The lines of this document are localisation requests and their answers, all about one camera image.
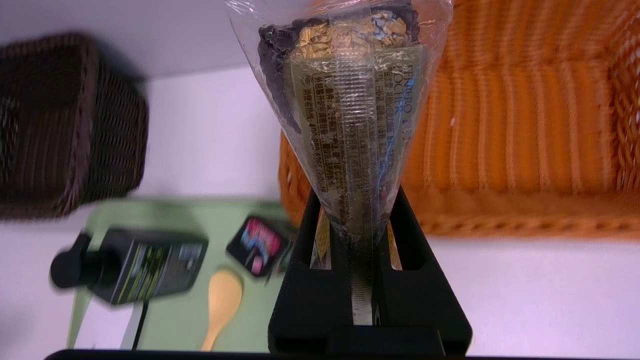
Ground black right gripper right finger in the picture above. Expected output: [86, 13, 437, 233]
[372, 186, 473, 355]

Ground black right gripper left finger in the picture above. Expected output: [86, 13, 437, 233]
[268, 187, 361, 355]

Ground small black box pink top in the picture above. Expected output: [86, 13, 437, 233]
[226, 215, 296, 278]

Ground wooden spoon blue handle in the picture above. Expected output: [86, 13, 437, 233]
[201, 269, 244, 352]

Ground dark grey bottle black cap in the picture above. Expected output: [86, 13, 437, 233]
[49, 227, 209, 306]

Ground gold chocolates clear wrapper pack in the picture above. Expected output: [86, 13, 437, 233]
[225, 0, 453, 326]

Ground orange wicker basket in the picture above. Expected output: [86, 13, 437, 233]
[278, 0, 640, 241]

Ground dark brown wicker basket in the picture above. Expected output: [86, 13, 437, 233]
[0, 32, 150, 221]

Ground green plastic tray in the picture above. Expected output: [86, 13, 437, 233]
[66, 198, 301, 351]

